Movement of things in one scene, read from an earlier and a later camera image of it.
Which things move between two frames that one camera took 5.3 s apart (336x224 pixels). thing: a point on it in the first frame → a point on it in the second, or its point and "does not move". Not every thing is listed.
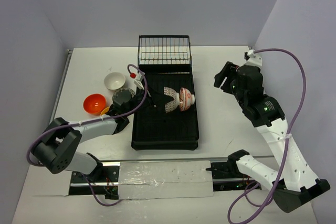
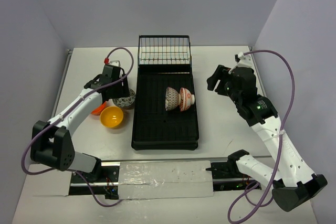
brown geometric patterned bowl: (171, 106) does not move
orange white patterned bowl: (186, 99) does not move
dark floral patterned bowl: (123, 94) does not move
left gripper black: (146, 98) → (122, 91)
